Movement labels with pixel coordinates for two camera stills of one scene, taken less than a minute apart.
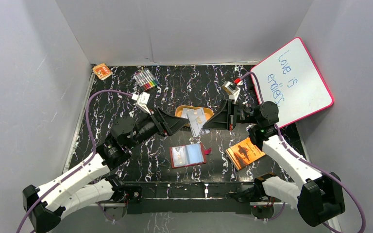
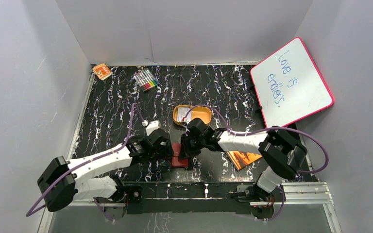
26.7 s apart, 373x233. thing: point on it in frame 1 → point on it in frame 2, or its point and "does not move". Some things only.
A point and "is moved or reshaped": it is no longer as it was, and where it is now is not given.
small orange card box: (102, 71) does not move
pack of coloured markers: (145, 79) does not move
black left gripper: (160, 121) → (164, 151)
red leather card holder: (188, 155) is moved or reshaped
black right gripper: (221, 120) → (186, 152)
